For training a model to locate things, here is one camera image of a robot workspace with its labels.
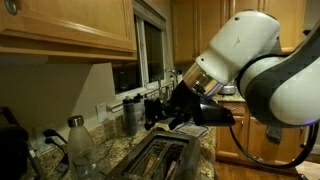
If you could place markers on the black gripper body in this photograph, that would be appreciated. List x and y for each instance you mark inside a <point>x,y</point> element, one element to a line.
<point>185,100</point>

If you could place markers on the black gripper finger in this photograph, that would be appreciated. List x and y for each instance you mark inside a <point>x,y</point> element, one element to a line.
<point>176,121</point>
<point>159,111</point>

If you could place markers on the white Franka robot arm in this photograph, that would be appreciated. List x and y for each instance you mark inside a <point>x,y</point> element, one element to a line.
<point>283,83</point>

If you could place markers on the silver two slot toaster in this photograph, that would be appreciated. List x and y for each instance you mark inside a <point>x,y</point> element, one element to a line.
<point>190,156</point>

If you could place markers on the black water bottle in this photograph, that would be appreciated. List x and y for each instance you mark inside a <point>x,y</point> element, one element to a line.
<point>147,110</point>

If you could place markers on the white sports bottle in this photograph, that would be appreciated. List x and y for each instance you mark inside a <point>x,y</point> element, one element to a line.
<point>139,110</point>

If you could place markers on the square lidded plastic container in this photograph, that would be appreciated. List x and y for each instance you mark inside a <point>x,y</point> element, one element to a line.
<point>196,130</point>

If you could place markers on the white paper towel roll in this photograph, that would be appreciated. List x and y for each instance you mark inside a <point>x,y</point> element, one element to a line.
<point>180,75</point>

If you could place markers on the chrome kitchen faucet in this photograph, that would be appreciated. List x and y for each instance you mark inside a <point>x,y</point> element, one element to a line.
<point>160,83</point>

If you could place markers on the dark grey sports bottle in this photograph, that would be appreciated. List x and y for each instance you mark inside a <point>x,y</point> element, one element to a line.
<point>129,116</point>

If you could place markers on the white framed window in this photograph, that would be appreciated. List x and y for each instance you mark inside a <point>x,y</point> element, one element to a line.
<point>154,50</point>

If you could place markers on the wooden base cabinet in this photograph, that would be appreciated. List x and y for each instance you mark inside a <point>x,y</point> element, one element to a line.
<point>233,143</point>

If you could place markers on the wooden double door cabinet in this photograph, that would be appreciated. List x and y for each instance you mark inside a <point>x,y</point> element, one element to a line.
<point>190,30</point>

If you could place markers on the clear bottle steel cap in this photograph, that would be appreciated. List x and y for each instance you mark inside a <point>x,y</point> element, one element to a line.
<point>80,146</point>

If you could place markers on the light wooden table corner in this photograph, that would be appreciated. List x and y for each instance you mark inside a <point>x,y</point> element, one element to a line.
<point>310,170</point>

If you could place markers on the black coffee maker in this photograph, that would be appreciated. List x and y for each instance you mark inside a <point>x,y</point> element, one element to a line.
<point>11,150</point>

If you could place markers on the silver cabinet knob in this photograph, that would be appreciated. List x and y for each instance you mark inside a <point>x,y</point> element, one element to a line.
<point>10,6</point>

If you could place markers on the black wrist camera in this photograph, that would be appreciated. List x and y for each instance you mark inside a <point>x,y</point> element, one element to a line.
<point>213,115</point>

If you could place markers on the white switch plate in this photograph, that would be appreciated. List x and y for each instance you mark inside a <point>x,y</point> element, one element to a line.
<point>101,112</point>

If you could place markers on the light wooden wall cabinet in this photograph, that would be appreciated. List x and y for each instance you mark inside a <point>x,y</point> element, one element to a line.
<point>66,23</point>

